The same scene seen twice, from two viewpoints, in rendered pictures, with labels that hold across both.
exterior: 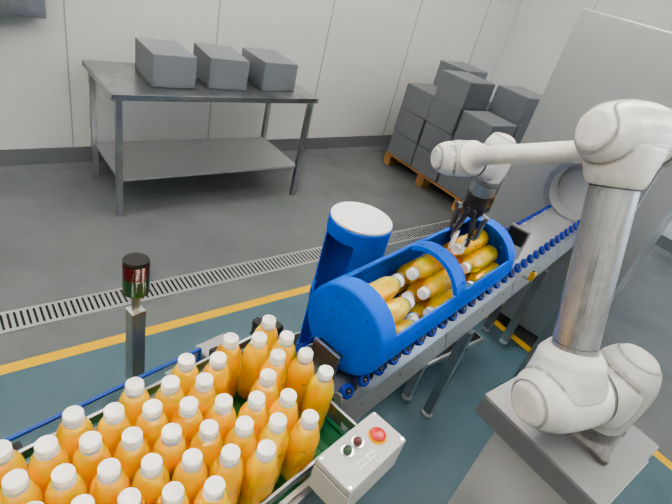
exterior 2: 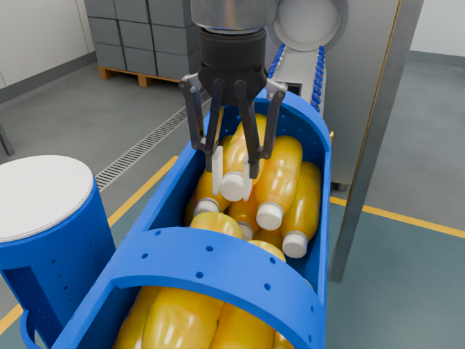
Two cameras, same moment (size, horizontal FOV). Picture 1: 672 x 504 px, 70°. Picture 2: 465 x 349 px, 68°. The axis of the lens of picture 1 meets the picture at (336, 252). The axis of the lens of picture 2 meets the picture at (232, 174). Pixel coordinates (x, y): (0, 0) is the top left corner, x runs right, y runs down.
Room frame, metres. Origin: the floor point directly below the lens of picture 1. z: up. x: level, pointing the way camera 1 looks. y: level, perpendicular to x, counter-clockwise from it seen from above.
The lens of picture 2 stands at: (1.19, -0.28, 1.50)
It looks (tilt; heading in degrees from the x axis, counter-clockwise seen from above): 36 degrees down; 339
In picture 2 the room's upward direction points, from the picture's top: straight up
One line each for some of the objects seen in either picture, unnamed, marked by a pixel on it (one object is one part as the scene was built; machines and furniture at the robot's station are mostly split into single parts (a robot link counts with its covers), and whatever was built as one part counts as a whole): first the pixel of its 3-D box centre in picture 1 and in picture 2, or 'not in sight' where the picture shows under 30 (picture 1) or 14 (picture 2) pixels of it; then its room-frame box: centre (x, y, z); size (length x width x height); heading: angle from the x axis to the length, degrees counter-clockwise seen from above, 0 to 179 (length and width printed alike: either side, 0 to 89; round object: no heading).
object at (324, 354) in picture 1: (324, 361); not in sight; (1.02, -0.05, 0.99); 0.10 x 0.02 x 0.12; 55
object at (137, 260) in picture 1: (135, 284); not in sight; (0.91, 0.46, 1.18); 0.06 x 0.06 x 0.16
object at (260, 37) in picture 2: (475, 205); (232, 66); (1.57, -0.42, 1.36); 0.08 x 0.07 x 0.09; 55
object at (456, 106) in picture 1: (460, 133); (156, 21); (5.24, -0.95, 0.59); 1.20 x 0.80 x 1.19; 45
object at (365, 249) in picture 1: (338, 296); (79, 312); (1.88, -0.07, 0.59); 0.28 x 0.28 x 0.88
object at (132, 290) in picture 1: (135, 283); not in sight; (0.91, 0.46, 1.18); 0.06 x 0.06 x 0.05
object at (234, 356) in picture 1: (226, 368); not in sight; (0.89, 0.20, 1.00); 0.07 x 0.07 x 0.19
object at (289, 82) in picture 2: (514, 241); (284, 104); (2.12, -0.81, 1.00); 0.10 x 0.04 x 0.15; 55
